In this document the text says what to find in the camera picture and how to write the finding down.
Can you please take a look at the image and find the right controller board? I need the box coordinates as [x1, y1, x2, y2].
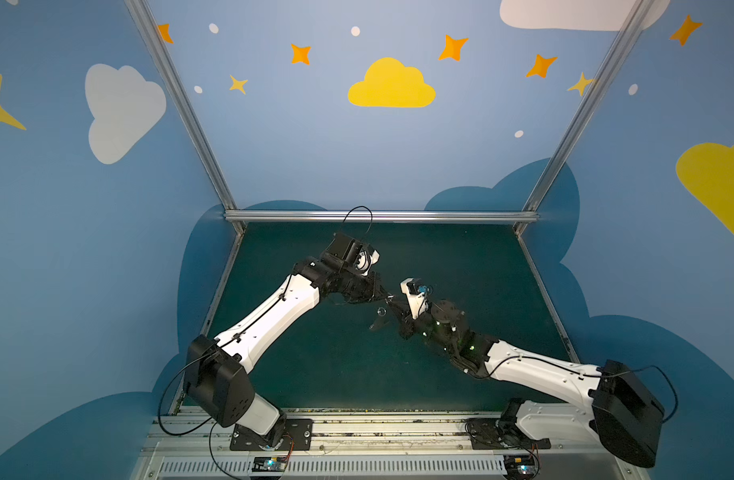
[503, 456, 540, 480]

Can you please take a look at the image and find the aluminium corner post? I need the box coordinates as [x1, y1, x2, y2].
[125, 0, 246, 236]
[522, 0, 656, 222]

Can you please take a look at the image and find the aluminium right corner post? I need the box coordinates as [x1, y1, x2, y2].
[522, 0, 656, 222]

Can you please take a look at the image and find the aluminium back frame rail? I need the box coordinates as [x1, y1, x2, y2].
[224, 208, 539, 224]

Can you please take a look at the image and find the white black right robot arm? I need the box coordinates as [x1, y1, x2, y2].
[386, 297, 666, 468]

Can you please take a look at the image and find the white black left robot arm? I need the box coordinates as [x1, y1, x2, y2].
[183, 233, 387, 449]

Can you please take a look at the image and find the left controller board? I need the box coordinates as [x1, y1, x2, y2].
[252, 456, 289, 474]

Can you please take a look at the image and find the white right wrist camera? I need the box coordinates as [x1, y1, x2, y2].
[401, 278, 432, 320]

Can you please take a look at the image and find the controller board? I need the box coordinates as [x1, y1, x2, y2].
[503, 456, 540, 480]
[252, 456, 289, 474]

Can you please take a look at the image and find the black left camera cable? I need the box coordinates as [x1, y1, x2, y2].
[341, 205, 375, 241]

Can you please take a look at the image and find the aluminium left corner post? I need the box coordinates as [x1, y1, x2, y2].
[125, 0, 246, 236]

